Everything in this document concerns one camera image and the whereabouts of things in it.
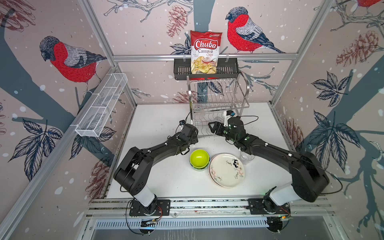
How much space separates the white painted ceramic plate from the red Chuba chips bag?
530 mm

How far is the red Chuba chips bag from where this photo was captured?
2.73 feet

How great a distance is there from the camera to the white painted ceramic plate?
805 millimetres
